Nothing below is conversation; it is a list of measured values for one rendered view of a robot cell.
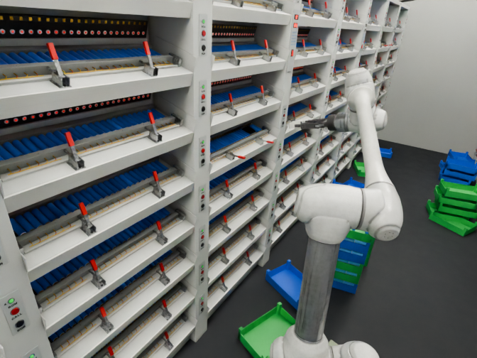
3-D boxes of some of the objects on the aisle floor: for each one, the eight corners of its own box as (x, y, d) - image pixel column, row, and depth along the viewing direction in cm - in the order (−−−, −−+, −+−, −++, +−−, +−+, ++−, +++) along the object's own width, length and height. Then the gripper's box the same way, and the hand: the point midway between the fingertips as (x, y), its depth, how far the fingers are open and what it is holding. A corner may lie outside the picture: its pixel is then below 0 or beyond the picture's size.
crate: (277, 311, 183) (279, 301, 179) (304, 336, 169) (306, 326, 165) (237, 338, 166) (238, 327, 162) (262, 369, 152) (264, 358, 148)
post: (268, 259, 222) (307, -49, 142) (262, 266, 215) (299, -54, 135) (245, 248, 232) (269, -47, 152) (238, 255, 225) (259, -51, 145)
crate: (321, 297, 194) (323, 287, 191) (297, 311, 183) (299, 301, 180) (287, 268, 216) (289, 258, 212) (265, 279, 205) (266, 270, 201)
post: (306, 217, 276) (351, -26, 196) (302, 221, 268) (346, -29, 188) (286, 209, 285) (319, -25, 205) (281, 213, 278) (314, -28, 198)
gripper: (341, 111, 151) (296, 114, 164) (331, 117, 139) (282, 120, 152) (342, 126, 153) (297, 128, 167) (331, 134, 141) (284, 136, 154)
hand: (296, 124), depth 158 cm, fingers open, 3 cm apart
